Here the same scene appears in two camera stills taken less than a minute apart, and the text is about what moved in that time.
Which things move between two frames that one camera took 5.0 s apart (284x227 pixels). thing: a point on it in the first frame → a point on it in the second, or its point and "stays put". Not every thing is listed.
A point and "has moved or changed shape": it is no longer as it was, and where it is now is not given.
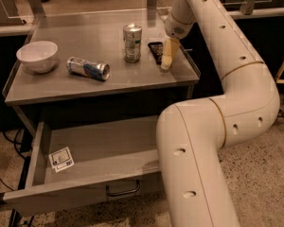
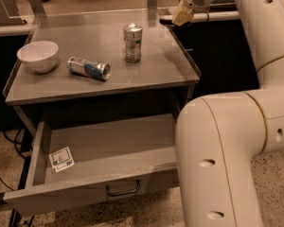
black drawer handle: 123,193 stays put
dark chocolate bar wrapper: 156,49 has moved or changed shape
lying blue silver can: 99,71 stays put
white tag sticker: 61,160 stays put
